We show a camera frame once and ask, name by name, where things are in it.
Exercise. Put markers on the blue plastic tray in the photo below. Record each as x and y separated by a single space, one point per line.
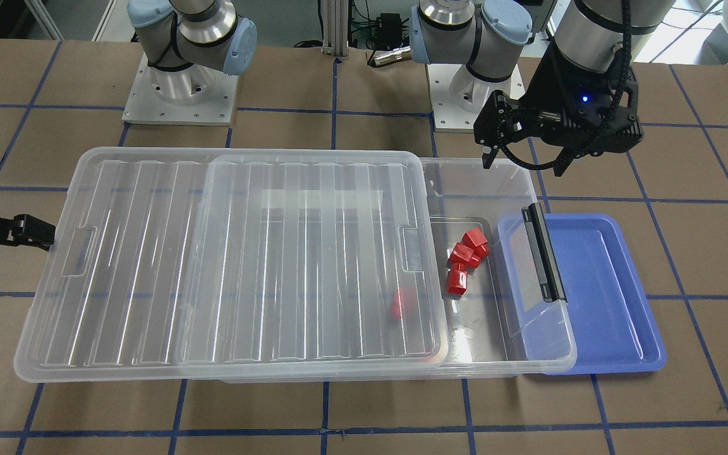
603 325

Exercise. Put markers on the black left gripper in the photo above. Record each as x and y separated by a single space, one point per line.
544 82

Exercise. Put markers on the red block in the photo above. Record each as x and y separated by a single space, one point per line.
464 255
477 241
457 281
402 304

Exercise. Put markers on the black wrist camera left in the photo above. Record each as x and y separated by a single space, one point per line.
599 115

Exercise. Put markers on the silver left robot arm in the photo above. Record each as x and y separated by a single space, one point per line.
489 37

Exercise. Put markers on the black box latch handle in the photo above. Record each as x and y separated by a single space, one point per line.
543 254

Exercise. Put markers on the clear plastic box lid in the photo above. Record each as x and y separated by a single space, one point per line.
112 301

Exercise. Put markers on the clear plastic storage box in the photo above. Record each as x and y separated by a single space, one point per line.
503 328

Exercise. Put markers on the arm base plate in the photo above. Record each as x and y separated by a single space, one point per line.
457 97
196 96

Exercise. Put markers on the red block under lid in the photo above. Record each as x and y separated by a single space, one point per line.
402 304

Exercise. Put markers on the black power strip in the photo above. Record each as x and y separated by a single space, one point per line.
389 30

